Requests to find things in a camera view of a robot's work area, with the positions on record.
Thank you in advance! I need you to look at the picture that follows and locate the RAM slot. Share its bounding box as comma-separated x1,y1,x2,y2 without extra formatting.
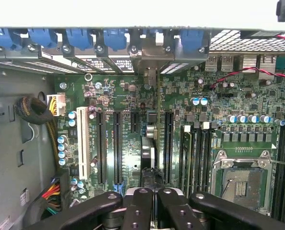
192,126,204,194
273,124,285,220
202,121,213,194

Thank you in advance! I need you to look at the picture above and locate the long expansion slot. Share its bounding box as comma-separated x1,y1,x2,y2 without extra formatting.
95,108,107,184
163,111,175,185
112,111,124,185

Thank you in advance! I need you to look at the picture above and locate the CPU socket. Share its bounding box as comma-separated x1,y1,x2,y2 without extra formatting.
210,149,274,216

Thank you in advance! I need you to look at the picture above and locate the white expansion slot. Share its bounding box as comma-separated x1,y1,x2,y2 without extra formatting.
76,106,91,181

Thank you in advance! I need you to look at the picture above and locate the short black expansion slot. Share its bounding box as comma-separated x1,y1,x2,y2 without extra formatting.
129,111,140,134

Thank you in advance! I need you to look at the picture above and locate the green motherboard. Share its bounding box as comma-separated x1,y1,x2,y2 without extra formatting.
53,54,285,230

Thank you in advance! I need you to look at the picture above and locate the locking lever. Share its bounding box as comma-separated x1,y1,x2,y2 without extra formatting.
268,160,285,168

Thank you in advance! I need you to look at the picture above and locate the white power connector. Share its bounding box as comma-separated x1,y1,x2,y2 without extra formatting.
46,93,67,117

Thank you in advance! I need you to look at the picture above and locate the silver slot blanking plate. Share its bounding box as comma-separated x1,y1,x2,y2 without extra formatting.
0,54,80,74
160,62,188,75

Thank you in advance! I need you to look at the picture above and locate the open grey PC case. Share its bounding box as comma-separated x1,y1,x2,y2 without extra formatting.
0,25,285,230

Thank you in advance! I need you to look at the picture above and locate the silver USB port block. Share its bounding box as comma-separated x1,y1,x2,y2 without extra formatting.
205,54,234,72

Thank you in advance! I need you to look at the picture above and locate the silver ribbed port block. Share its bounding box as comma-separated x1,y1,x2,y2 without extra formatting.
242,54,258,72

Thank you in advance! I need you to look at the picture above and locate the blue slot retention clip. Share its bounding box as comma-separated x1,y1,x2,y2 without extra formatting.
28,28,58,49
0,28,23,51
65,28,94,51
103,28,128,52
180,29,205,53

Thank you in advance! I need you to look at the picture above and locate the black case fan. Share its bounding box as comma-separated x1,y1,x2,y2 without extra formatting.
239,30,285,41

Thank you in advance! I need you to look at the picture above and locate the coloured wire bundle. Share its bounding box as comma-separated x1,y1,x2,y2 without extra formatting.
40,171,70,216

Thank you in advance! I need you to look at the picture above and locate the black sleeved cable bundle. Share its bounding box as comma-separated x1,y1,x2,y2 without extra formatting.
14,95,60,173

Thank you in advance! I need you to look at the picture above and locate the red black twisted wire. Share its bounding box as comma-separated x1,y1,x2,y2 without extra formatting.
208,66,285,91

